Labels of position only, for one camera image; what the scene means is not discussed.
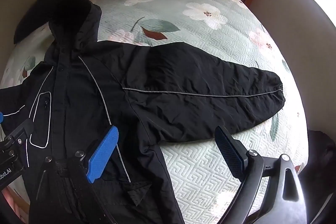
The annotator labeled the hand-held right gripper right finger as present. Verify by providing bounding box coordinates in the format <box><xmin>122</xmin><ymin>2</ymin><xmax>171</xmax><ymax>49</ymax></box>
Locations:
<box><xmin>215</xmin><ymin>126</ymin><xmax>308</xmax><ymax>224</ymax></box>

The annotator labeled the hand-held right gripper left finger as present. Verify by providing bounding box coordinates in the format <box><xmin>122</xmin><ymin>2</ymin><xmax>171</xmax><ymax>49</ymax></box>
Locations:
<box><xmin>29</xmin><ymin>126</ymin><xmax>119</xmax><ymax>224</ymax></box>

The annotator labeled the black hooded jacket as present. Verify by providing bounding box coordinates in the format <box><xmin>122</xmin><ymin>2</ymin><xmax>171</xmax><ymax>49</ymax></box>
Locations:
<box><xmin>0</xmin><ymin>0</ymin><xmax>286</xmax><ymax>224</ymax></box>

